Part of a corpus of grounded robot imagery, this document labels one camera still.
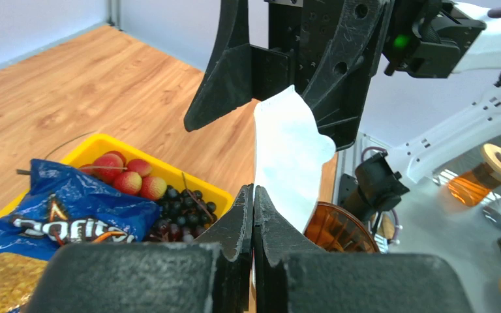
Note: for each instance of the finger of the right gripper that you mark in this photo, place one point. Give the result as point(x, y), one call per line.
point(227, 81)
point(338, 89)

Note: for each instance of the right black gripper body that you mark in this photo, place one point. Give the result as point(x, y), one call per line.
point(425, 39)

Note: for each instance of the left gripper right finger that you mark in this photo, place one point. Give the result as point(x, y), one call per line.
point(278, 249)

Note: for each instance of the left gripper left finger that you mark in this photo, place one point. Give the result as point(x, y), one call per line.
point(220, 279)

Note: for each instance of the brown coffee dripper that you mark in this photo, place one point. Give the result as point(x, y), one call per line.
point(336, 230)

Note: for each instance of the white coffee filter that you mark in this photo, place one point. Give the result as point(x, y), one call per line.
point(289, 155)

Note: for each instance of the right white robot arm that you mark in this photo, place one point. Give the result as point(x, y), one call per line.
point(449, 115)

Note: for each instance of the dark grape bunch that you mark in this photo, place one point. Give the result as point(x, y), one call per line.
point(184, 215)

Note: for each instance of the yellow plastic tray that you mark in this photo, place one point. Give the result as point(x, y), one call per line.
point(97, 145)

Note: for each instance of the red lychee bunch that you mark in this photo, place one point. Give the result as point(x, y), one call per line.
point(131, 177)

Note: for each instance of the blue chips bag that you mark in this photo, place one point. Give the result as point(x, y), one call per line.
point(63, 206)

